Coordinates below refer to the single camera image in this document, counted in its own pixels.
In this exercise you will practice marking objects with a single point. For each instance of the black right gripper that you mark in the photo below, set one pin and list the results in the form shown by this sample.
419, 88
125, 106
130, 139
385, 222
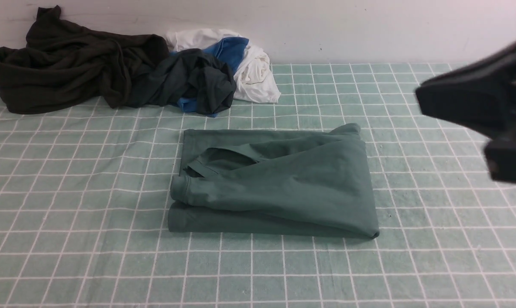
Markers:
481, 97

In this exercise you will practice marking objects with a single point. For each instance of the green long-sleeve top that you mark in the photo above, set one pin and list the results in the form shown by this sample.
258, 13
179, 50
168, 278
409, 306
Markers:
302, 183

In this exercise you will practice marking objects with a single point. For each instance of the white crumpled garment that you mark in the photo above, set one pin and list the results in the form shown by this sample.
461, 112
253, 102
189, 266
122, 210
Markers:
254, 78

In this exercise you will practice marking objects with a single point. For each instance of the blue crumpled garment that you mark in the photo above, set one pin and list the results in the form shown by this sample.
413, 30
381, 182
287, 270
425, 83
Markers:
229, 50

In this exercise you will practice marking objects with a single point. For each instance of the dark teal crumpled garment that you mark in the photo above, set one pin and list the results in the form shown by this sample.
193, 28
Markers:
189, 74

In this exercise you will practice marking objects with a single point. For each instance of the green checkered table cloth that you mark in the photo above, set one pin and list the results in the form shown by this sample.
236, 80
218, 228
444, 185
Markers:
84, 194

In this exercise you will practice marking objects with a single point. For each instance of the dark olive crumpled garment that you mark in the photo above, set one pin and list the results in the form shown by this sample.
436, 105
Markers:
65, 64

